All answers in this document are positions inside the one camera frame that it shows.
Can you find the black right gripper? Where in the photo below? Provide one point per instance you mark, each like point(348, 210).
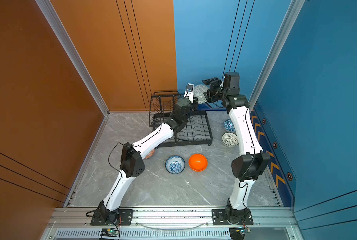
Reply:
point(213, 82)

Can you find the green patterned ceramic bowl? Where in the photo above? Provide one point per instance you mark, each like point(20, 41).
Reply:
point(199, 91)

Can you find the red patterned ceramic bowl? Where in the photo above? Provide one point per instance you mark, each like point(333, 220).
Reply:
point(150, 154)

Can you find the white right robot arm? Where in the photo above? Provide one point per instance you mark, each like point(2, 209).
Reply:
point(252, 161)

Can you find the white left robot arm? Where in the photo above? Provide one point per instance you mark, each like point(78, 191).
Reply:
point(132, 164)

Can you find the dark blue patterned bowl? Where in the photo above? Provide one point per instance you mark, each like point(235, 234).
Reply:
point(229, 126)

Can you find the white lattice patterned bowl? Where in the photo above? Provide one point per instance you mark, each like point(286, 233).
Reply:
point(230, 139)

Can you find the orange plastic bowl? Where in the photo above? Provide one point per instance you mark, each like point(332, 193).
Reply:
point(198, 162)

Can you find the circuit board right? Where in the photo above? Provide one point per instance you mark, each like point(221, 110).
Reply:
point(238, 233)

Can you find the green circuit board left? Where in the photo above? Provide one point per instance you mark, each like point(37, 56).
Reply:
point(109, 234)

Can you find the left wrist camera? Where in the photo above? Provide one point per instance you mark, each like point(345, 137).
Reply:
point(189, 92)

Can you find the black wire dish rack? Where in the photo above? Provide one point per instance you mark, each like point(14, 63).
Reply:
point(196, 132)

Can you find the aluminium corner post right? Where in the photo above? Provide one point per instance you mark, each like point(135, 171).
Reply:
point(278, 43)

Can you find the aluminium corner post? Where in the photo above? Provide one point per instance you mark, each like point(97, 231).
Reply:
point(63, 37)
point(278, 43)

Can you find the aluminium corner post left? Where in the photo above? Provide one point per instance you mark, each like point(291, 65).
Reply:
point(63, 37)

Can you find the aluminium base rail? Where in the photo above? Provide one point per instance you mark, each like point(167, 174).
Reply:
point(172, 223)

